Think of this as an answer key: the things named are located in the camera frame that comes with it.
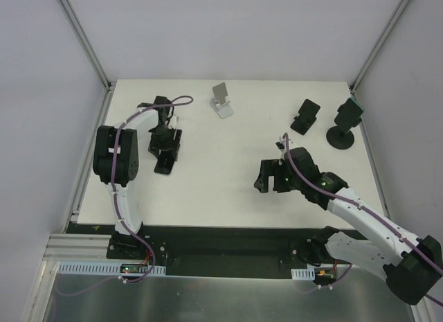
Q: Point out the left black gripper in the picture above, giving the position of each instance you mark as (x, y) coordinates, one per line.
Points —
(165, 149)

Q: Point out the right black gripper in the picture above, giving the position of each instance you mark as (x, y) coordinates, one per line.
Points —
(277, 176)

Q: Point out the black round phone stand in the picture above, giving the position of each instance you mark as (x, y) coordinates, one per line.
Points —
(338, 139)

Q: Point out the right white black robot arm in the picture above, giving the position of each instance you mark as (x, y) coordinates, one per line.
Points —
(408, 264)

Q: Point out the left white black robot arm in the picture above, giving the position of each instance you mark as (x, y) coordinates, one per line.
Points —
(116, 155)

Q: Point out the silver phone stand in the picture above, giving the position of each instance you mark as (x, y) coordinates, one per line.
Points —
(220, 102)

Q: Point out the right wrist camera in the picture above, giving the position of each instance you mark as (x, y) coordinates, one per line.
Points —
(284, 144)

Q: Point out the right white cable duct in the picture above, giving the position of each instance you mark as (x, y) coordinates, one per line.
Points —
(303, 274)

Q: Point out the white cable duct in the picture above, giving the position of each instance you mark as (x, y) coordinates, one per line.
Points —
(103, 269)
(303, 274)

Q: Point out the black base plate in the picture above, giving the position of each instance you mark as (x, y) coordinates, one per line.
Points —
(217, 252)

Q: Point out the left aluminium frame post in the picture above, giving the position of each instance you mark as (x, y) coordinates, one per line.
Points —
(84, 43)

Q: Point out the aluminium frame post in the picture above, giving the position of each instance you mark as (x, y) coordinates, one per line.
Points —
(84, 43)
(381, 41)

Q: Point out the left white cable duct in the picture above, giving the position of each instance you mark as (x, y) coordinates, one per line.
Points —
(103, 269)

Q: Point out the right aluminium frame post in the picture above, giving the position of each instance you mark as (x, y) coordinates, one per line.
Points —
(381, 41)

